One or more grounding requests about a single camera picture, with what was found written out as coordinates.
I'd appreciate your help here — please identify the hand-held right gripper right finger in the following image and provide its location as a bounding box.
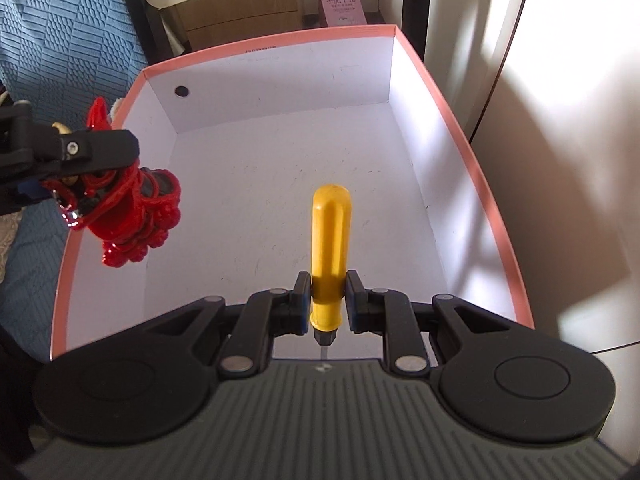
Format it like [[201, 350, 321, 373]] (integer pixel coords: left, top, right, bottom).
[[345, 270, 507, 379]]

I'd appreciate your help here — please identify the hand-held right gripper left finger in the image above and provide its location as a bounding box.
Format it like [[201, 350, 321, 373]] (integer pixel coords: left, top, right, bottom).
[[145, 271, 312, 379]]

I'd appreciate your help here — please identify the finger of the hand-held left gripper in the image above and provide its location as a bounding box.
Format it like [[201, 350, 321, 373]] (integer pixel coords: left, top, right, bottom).
[[0, 176, 60, 217], [0, 101, 141, 182]]

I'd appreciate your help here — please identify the yellow handle screwdriver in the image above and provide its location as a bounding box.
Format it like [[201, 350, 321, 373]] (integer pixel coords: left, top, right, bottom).
[[308, 185, 354, 347]]

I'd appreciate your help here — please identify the red dragon toy figure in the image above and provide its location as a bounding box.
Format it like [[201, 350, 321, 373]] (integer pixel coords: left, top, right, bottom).
[[42, 96, 183, 269]]

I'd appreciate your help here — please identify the beige lace-trimmed cloth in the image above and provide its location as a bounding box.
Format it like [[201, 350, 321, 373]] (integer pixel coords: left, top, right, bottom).
[[0, 208, 26, 286]]

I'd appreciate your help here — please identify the blue textured blanket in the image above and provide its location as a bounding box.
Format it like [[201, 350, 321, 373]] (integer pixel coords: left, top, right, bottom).
[[0, 0, 153, 361]]

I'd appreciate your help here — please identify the wooden nightstand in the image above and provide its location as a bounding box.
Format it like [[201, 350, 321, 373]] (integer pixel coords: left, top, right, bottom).
[[154, 0, 327, 54]]

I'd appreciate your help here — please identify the pink drink carton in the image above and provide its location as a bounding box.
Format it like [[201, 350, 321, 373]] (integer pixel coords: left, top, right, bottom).
[[315, 0, 370, 29]]

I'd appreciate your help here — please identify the black bed frame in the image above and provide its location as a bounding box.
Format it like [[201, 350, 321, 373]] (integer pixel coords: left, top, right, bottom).
[[114, 0, 195, 67]]

